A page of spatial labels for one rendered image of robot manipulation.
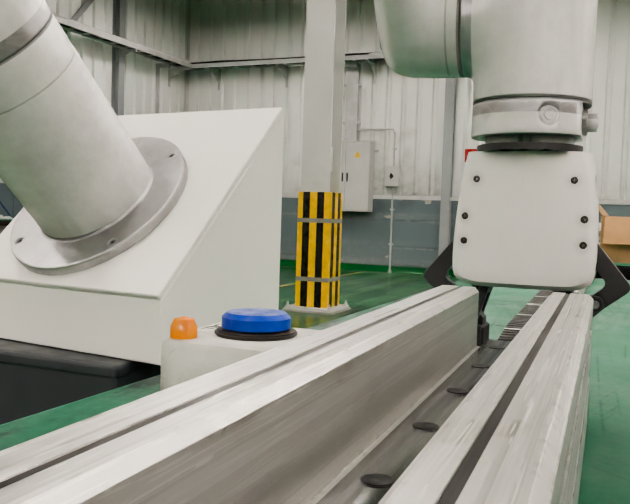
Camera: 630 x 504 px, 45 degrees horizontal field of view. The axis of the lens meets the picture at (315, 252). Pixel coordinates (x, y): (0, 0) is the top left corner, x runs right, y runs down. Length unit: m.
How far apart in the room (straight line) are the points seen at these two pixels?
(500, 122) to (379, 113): 11.66
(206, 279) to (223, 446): 0.51
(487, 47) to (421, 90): 11.53
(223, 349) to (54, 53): 0.35
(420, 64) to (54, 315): 0.40
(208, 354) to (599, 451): 0.23
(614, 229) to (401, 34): 2.10
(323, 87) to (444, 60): 6.40
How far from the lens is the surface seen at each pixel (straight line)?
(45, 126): 0.68
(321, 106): 6.94
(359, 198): 11.90
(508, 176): 0.55
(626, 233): 2.61
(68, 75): 0.68
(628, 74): 11.66
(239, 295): 0.72
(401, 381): 0.33
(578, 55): 0.56
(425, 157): 11.89
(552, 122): 0.54
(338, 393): 0.25
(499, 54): 0.55
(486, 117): 0.55
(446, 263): 0.58
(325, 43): 7.03
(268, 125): 0.76
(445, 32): 0.56
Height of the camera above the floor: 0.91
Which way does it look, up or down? 3 degrees down
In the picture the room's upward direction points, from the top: 2 degrees clockwise
